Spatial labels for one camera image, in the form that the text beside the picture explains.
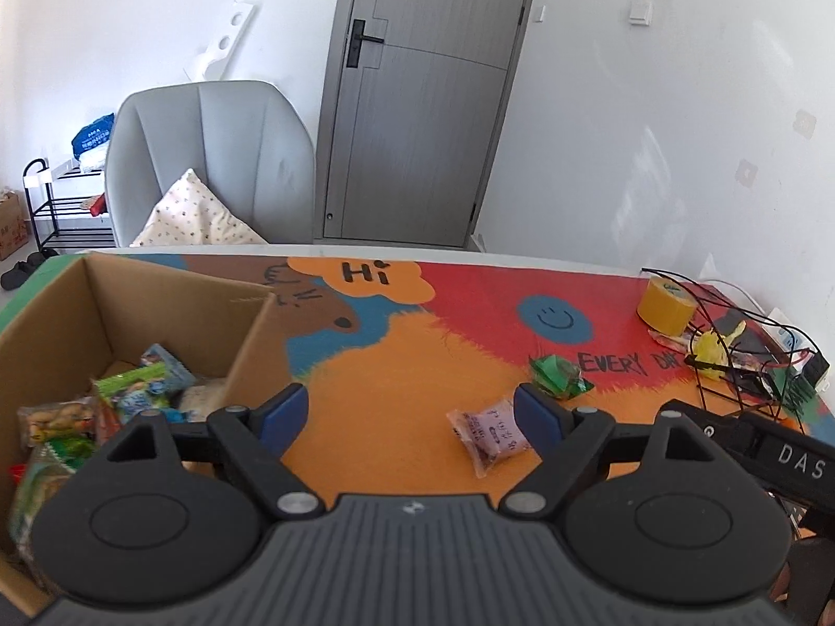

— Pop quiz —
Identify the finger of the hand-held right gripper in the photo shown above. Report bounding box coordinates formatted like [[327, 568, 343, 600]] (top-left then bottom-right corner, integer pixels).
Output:
[[659, 399, 745, 452]]

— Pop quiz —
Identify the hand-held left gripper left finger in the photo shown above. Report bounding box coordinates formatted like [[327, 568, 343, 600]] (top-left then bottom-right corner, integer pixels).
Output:
[[98, 383, 325, 524]]

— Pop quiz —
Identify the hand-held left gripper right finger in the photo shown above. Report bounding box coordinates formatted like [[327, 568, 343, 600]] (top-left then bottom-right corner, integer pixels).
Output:
[[499, 383, 725, 523]]

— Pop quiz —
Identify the pink snack packet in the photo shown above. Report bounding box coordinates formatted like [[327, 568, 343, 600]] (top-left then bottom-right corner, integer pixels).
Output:
[[447, 394, 532, 477]]

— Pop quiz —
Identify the blue snack packet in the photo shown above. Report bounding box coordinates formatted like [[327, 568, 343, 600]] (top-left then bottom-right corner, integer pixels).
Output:
[[140, 344, 197, 392]]

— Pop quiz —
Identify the blue packet with green strip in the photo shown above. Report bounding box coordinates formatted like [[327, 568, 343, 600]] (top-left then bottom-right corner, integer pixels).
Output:
[[91, 365, 177, 422]]

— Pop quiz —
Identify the rice cracker packet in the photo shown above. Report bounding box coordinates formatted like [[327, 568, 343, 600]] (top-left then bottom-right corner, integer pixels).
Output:
[[18, 398, 100, 448]]

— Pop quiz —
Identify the green and white snack packet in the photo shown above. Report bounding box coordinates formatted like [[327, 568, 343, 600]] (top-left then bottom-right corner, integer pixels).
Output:
[[9, 440, 96, 536]]

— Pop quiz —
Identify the black charger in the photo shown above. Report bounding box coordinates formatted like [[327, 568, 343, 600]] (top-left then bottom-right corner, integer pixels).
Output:
[[802, 352, 832, 392]]

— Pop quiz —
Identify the white power strip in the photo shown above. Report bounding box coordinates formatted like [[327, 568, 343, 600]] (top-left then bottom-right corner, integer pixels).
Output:
[[766, 306, 810, 366]]

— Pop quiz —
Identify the yellow tape roll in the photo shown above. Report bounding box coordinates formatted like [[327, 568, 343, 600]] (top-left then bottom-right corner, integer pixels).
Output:
[[637, 275, 699, 335]]

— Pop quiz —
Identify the orange snack packet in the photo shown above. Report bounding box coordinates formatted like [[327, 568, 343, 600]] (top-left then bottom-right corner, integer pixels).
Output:
[[97, 404, 125, 448]]

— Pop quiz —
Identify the cream dotted pillow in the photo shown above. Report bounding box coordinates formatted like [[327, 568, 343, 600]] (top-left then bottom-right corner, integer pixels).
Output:
[[130, 168, 268, 247]]

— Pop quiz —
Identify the grey upholstered chair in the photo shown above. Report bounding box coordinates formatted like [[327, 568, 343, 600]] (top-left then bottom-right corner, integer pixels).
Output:
[[104, 80, 317, 247]]

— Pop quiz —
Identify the black shoe rack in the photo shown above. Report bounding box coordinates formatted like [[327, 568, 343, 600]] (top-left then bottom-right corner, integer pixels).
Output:
[[22, 158, 117, 255]]

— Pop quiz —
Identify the grey door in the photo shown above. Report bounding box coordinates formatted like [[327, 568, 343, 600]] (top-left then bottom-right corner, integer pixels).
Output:
[[314, 0, 544, 249]]

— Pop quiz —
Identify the brown cardboard box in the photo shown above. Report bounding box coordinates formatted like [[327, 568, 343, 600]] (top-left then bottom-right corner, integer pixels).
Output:
[[0, 189, 30, 262]]

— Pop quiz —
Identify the blue plastic bag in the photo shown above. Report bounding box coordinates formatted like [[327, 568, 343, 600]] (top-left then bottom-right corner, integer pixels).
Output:
[[70, 113, 116, 159]]

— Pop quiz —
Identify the white foam board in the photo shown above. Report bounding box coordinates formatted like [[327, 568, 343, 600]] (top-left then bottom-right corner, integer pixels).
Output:
[[183, 1, 255, 86]]

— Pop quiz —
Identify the black wire stand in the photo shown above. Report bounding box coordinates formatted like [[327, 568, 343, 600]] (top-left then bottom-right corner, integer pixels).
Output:
[[642, 267, 832, 418]]

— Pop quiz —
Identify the white cable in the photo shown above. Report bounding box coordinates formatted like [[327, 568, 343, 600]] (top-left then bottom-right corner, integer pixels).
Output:
[[705, 280, 766, 311]]

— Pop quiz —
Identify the black door handle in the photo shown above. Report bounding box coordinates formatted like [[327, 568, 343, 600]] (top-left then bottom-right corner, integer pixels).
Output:
[[345, 18, 387, 69]]

